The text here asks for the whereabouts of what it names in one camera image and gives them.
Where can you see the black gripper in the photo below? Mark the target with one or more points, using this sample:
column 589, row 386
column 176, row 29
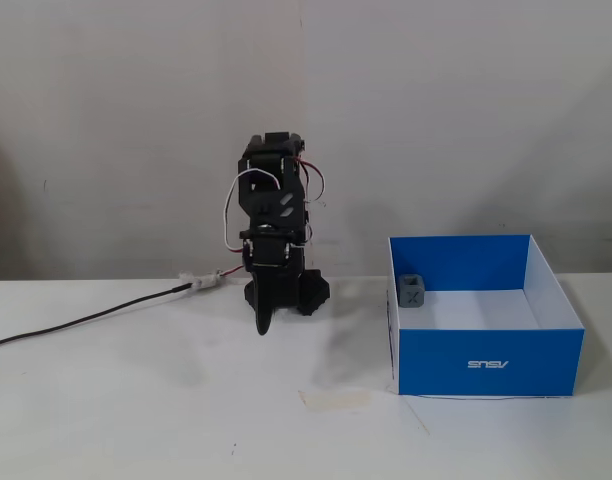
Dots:
column 267, row 253

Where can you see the gray 3D printed block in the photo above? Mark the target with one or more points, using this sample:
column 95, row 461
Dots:
column 412, row 292

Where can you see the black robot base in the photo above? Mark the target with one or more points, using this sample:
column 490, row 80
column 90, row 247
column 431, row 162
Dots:
column 313, row 295

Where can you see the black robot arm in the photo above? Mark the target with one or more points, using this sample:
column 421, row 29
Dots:
column 268, row 195

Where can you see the blue white cardboard box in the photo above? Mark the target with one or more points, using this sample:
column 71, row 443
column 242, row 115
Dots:
column 486, row 360

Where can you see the clear tape patch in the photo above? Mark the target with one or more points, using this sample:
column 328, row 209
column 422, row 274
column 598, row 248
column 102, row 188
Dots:
column 336, row 400

